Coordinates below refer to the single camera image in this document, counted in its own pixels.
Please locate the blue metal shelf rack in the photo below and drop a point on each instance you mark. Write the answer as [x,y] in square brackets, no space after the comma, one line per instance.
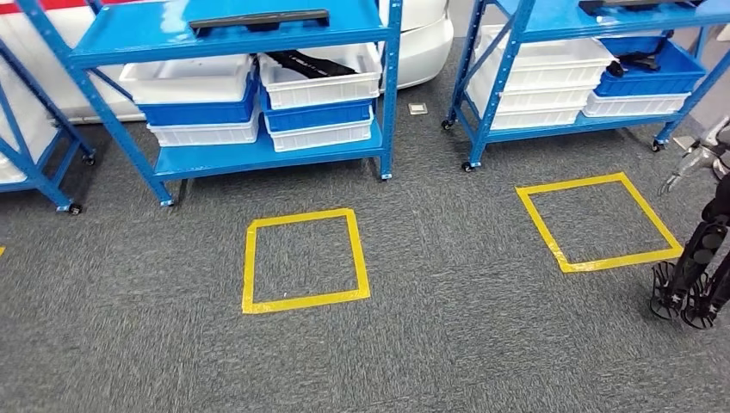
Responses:
[485,114]
[28,165]
[228,28]

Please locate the black part in crate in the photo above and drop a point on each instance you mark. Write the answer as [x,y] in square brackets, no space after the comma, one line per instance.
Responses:
[639,60]
[308,64]

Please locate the black plastic panel part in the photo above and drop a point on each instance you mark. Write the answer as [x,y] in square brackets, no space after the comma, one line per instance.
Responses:
[256,20]
[627,4]

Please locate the blue plastic crate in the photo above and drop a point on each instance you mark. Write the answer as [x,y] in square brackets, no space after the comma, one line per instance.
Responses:
[194,113]
[656,80]
[319,117]
[630,44]

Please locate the grey floor plate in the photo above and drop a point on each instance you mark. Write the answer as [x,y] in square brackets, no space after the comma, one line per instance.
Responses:
[418,109]

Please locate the black humanoid robot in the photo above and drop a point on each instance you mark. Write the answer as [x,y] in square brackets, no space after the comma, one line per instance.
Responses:
[701,256]

